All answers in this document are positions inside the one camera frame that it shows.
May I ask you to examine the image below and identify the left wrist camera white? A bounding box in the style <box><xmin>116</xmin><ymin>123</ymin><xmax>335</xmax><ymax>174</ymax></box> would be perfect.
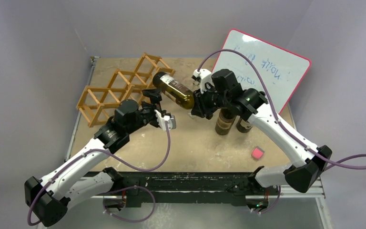
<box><xmin>160</xmin><ymin>115</ymin><xmax>177</xmax><ymax>131</ymax></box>

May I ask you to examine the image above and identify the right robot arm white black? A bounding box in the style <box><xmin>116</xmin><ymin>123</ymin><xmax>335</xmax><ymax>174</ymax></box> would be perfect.
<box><xmin>192</xmin><ymin>69</ymin><xmax>332</xmax><ymax>194</ymax></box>

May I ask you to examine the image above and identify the olive green wine bottle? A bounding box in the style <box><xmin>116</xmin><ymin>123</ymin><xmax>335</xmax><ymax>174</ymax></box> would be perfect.
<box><xmin>152</xmin><ymin>72</ymin><xmax>194</xmax><ymax>110</ymax></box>

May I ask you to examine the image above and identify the dark green wine bottle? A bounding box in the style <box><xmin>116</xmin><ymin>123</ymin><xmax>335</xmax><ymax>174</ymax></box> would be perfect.
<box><xmin>236</xmin><ymin>118</ymin><xmax>253</xmax><ymax>133</ymax></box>

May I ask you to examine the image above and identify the pink framed whiteboard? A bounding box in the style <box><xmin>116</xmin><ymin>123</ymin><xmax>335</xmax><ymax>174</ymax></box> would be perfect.
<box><xmin>212</xmin><ymin>29</ymin><xmax>312</xmax><ymax>113</ymax></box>

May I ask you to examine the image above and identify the clear square glass bottle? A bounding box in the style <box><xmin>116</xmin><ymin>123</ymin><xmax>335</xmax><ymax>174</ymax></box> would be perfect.
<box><xmin>192</xmin><ymin>81</ymin><xmax>200</xmax><ymax>92</ymax></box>

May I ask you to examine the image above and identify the pink eraser block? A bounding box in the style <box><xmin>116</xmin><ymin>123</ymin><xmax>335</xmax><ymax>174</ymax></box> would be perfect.
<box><xmin>251</xmin><ymin>146</ymin><xmax>264</xmax><ymax>160</ymax></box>

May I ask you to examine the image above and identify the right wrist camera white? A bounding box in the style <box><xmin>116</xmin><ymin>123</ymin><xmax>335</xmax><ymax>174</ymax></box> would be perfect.
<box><xmin>193</xmin><ymin>69</ymin><xmax>214</xmax><ymax>94</ymax></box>

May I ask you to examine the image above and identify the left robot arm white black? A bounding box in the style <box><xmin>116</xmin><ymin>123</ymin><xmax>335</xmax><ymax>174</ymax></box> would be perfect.
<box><xmin>24</xmin><ymin>89</ymin><xmax>176</xmax><ymax>227</ymax></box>

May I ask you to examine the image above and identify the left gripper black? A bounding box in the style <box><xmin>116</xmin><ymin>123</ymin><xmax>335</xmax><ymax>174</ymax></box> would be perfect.
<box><xmin>127</xmin><ymin>88</ymin><xmax>166</xmax><ymax>135</ymax></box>

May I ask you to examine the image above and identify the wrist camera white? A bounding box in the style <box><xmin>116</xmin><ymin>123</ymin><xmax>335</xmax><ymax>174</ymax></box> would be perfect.
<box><xmin>160</xmin><ymin>115</ymin><xmax>177</xmax><ymax>131</ymax></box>
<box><xmin>193</xmin><ymin>69</ymin><xmax>214</xmax><ymax>94</ymax></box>

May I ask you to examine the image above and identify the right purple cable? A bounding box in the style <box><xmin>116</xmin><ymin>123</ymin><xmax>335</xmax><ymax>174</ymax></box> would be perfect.
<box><xmin>197</xmin><ymin>49</ymin><xmax>366</xmax><ymax>173</ymax></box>

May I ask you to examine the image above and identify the dark bottle beige label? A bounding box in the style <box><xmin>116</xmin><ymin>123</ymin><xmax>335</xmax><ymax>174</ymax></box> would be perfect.
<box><xmin>215</xmin><ymin>108</ymin><xmax>236</xmax><ymax>135</ymax></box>

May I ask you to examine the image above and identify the wooden lattice wine rack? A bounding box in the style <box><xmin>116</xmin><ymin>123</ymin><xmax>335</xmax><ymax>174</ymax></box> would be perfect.
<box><xmin>76</xmin><ymin>52</ymin><xmax>175</xmax><ymax>127</ymax></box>

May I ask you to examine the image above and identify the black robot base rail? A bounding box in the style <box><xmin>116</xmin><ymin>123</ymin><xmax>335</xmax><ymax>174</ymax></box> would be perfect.
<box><xmin>105</xmin><ymin>172</ymin><xmax>281</xmax><ymax>210</ymax></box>

